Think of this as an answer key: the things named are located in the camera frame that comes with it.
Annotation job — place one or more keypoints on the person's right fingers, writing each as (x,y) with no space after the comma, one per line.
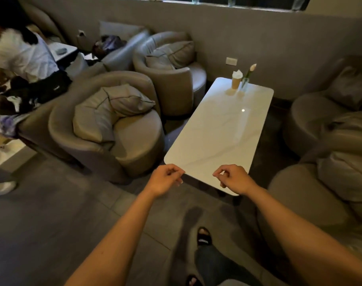
(225,171)

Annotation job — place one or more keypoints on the brown paper cup with napkins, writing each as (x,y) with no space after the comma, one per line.
(236,80)

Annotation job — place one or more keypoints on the dark backpack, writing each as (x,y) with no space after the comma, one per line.
(108,44)

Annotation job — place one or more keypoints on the black sandal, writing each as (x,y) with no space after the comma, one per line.
(194,280)
(204,236)

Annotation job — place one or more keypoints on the person's right hand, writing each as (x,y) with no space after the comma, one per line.
(239,181)

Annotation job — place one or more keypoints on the grey round armchair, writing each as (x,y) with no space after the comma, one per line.
(37,125)
(139,145)
(300,199)
(175,86)
(306,122)

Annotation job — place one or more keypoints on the grey sofa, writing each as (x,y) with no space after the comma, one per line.
(125,55)

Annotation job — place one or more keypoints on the black bag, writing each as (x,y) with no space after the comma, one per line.
(48,87)

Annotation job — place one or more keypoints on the large grey cushion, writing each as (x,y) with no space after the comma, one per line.
(90,122)
(179,52)

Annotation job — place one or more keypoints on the person's right forearm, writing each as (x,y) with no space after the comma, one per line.
(294,235)

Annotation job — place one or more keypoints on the person's left hand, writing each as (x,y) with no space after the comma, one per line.
(161,181)

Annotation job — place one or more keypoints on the small white side table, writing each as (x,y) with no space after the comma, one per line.
(63,53)

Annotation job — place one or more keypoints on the small grey cushion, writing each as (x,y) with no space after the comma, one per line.
(158,61)
(128,99)

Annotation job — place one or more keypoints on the person's left fingers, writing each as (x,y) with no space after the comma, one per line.
(173,171)

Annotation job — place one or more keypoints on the person's blue jeans leg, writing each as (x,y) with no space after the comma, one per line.
(219,266)

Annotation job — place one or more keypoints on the person's left forearm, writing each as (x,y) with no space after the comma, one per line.
(115,247)

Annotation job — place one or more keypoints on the white shoe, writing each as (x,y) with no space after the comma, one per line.
(2,188)

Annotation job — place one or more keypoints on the purple and white cloth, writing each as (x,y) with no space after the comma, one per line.
(9,125)

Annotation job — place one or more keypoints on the small grey device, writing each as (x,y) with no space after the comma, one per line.
(61,51)

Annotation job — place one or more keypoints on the glass vase with flower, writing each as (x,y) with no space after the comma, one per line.
(246,78)

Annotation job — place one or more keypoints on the white wall socket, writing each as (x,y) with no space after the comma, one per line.
(231,61)

